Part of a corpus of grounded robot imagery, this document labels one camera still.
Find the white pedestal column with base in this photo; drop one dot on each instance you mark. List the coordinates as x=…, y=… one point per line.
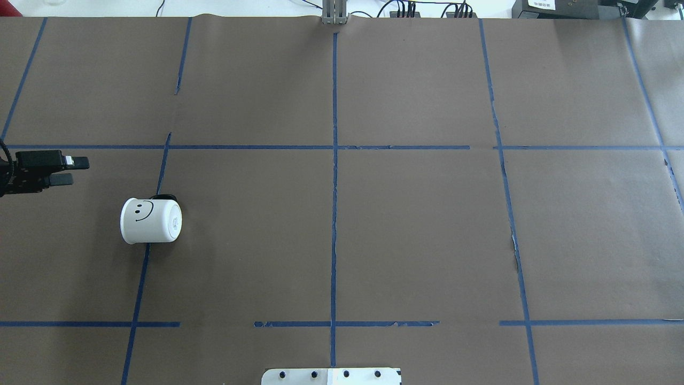
x=353, y=375

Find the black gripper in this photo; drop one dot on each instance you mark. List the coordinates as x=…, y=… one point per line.
x=28, y=182

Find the white smiley face mug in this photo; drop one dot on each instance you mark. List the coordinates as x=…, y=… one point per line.
x=158, y=219

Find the brown paper table cover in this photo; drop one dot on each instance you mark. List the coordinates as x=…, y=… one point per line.
x=471, y=201

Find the black desktop computer box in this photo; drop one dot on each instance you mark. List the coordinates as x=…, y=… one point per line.
x=584, y=10

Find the aluminium frame post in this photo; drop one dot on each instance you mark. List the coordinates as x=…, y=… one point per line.
x=334, y=12

